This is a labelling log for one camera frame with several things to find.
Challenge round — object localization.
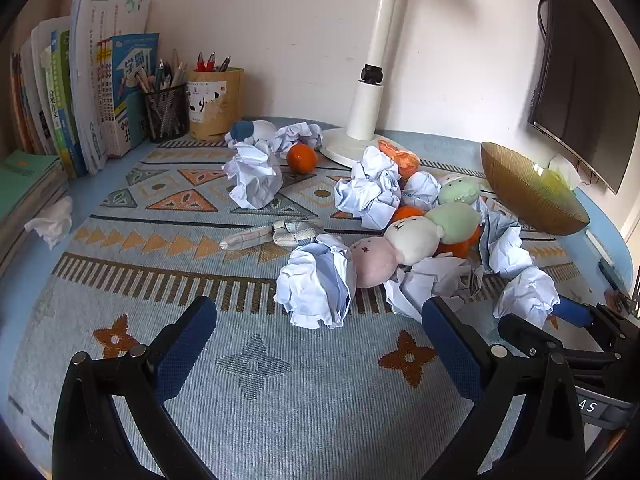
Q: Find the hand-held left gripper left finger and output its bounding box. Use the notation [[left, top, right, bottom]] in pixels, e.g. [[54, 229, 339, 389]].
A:
[[52, 295, 218, 480]]

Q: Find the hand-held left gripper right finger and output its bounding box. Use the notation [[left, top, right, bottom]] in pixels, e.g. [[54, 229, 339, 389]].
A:
[[421, 296, 586, 480]]

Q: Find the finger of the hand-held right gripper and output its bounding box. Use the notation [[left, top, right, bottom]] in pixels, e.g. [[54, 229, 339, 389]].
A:
[[497, 313, 618, 368], [550, 296, 640, 351]]

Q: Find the white paper ball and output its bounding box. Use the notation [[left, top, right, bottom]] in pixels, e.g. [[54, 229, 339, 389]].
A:
[[334, 146, 401, 231], [272, 121, 324, 155], [477, 197, 535, 277], [384, 255, 485, 322], [401, 171, 442, 212], [274, 234, 357, 330], [222, 141, 283, 209], [493, 266, 561, 331]]

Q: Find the orange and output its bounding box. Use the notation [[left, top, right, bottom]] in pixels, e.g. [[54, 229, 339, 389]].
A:
[[391, 205, 426, 225], [286, 143, 319, 175], [435, 227, 483, 259]]

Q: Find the three-ball dango plush toy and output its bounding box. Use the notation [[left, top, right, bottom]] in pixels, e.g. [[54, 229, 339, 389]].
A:
[[347, 201, 483, 289]]

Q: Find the amber ribbed bowl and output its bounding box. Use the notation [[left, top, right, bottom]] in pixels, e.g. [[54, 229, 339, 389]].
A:
[[481, 141, 591, 237]]

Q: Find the orange snack bag plush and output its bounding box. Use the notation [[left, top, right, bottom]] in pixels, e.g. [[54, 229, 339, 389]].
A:
[[377, 139, 421, 180]]

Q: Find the white and blue plush toy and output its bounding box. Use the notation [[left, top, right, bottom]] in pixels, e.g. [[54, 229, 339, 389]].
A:
[[225, 120, 278, 150]]

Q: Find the patterned woven table mat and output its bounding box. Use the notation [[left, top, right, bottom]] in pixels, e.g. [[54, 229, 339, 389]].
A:
[[7, 120, 631, 480]]

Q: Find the grey plaid cloth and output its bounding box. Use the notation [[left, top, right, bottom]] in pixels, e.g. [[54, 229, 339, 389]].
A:
[[220, 219, 321, 252]]

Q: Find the green and white dinosaur plush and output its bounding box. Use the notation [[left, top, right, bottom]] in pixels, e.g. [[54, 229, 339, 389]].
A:
[[437, 173, 482, 207]]

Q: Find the crumpled white tissue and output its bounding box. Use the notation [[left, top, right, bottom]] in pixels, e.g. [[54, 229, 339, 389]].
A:
[[24, 195, 74, 250]]

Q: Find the black mesh pen holder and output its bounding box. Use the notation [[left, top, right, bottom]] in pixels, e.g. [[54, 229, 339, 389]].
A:
[[144, 82, 191, 143]]

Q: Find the stack of green books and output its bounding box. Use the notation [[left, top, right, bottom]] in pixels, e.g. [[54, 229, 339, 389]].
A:
[[0, 149, 71, 271]]

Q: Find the brown cardboard pen box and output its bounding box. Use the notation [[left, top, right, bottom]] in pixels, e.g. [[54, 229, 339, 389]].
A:
[[187, 67, 246, 142]]

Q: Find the black monitor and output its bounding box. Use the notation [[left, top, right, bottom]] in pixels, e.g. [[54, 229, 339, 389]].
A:
[[527, 0, 640, 196]]

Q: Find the bunch of pencils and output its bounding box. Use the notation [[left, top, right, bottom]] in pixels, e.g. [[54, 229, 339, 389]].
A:
[[135, 49, 188, 93]]

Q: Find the row of standing books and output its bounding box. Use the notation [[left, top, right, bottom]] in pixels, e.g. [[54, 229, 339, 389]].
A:
[[10, 0, 161, 178]]

